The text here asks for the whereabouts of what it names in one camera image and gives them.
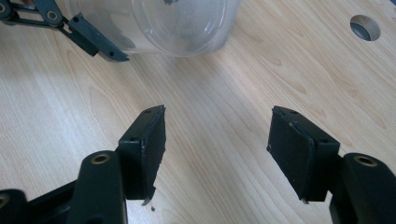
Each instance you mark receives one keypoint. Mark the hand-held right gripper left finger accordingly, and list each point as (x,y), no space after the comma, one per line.
(146,149)

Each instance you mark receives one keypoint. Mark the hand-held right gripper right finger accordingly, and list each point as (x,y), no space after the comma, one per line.
(299,155)

